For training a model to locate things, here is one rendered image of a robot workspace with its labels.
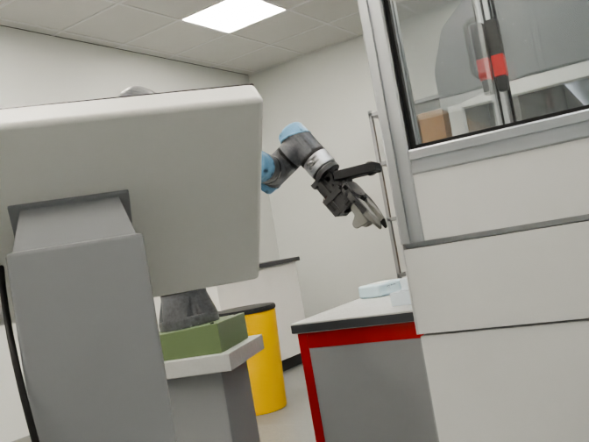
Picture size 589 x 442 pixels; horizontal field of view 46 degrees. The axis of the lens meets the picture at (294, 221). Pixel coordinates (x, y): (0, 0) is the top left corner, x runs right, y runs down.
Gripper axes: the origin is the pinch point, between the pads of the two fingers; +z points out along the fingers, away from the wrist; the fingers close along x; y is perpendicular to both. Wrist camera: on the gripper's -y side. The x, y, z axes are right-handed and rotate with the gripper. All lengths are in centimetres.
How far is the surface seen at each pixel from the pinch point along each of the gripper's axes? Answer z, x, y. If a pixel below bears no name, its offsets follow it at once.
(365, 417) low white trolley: 32, -11, 44
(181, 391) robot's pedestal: 1, 31, 55
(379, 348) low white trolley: 21.1, -11.1, 27.7
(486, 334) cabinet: 36, 55, -17
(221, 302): -101, -255, 211
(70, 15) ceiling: -300, -189, 124
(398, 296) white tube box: 13.0, -23.3, 18.3
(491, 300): 33, 55, -21
